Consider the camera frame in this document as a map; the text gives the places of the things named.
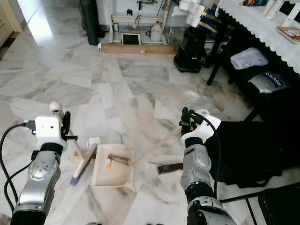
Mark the blue yellow pack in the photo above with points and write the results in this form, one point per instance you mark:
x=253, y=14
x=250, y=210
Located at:
x=212, y=21

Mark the dark brown flat wrapper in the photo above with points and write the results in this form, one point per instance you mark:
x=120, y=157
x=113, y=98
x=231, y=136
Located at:
x=170, y=168

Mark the large black bag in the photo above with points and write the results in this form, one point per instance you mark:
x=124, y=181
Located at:
x=258, y=152

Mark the black vacuum cleaner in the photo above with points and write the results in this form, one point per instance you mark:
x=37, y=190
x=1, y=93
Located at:
x=191, y=51

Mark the black case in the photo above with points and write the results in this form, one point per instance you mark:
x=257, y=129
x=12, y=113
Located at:
x=281, y=206

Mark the white folded bag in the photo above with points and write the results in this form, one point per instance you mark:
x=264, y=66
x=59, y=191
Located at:
x=249, y=58

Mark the white framed tablet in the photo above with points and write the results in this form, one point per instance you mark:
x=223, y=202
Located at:
x=131, y=39

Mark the white paper roll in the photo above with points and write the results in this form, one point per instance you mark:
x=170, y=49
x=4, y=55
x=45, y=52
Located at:
x=194, y=19
x=186, y=4

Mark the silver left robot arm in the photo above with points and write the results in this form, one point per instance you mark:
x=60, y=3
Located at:
x=41, y=176

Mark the table with white lace cloth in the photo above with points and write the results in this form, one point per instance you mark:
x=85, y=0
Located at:
x=258, y=26

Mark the white plastic jug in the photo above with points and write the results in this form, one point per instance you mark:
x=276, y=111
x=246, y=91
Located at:
x=156, y=33

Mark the silver bag with blue label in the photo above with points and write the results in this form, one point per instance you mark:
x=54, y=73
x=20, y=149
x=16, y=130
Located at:
x=267, y=82

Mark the white metal shelf frame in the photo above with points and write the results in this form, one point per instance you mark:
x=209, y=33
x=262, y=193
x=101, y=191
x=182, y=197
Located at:
x=136, y=18

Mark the crumpled orange brown wrapper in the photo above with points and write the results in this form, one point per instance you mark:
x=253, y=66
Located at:
x=116, y=161

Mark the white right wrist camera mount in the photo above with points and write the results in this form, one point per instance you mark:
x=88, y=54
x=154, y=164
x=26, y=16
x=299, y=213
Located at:
x=208, y=125

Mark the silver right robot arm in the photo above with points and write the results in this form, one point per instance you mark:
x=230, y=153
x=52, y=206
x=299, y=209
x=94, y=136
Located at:
x=197, y=173

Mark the tall black cylinder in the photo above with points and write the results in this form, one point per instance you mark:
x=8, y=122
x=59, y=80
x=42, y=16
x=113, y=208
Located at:
x=89, y=22

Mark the long wooden plank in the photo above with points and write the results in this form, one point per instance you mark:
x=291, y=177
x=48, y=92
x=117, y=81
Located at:
x=138, y=48

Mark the red white book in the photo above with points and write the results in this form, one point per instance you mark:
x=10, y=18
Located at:
x=289, y=33

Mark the light wooden cabinet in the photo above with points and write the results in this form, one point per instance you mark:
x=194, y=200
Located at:
x=7, y=21

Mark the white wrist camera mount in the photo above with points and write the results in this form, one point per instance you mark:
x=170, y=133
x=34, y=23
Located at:
x=48, y=129
x=208, y=125

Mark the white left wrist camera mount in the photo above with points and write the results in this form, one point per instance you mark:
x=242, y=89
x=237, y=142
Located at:
x=48, y=129

